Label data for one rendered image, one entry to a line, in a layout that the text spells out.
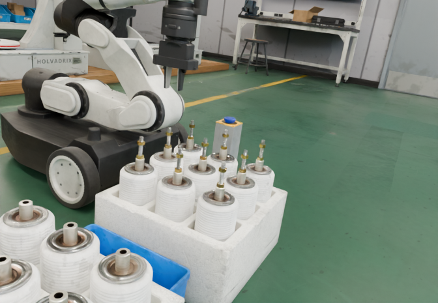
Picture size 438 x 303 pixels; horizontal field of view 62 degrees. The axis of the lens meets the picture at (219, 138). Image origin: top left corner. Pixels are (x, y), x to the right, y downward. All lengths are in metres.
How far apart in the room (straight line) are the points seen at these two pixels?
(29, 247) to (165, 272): 0.30
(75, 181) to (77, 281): 0.61
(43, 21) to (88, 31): 1.82
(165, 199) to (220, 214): 0.14
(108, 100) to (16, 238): 0.76
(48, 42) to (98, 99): 1.84
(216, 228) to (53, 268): 0.35
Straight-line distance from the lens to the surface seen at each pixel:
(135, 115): 1.26
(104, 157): 1.25
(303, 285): 1.08
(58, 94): 1.52
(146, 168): 0.98
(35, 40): 3.17
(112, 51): 1.33
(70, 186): 1.29
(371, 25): 5.85
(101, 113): 1.44
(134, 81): 1.31
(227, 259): 0.82
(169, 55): 0.98
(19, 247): 0.76
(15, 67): 2.90
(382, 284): 1.20
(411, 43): 5.80
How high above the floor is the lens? 0.64
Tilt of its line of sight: 18 degrees down
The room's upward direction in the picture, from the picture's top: 8 degrees clockwise
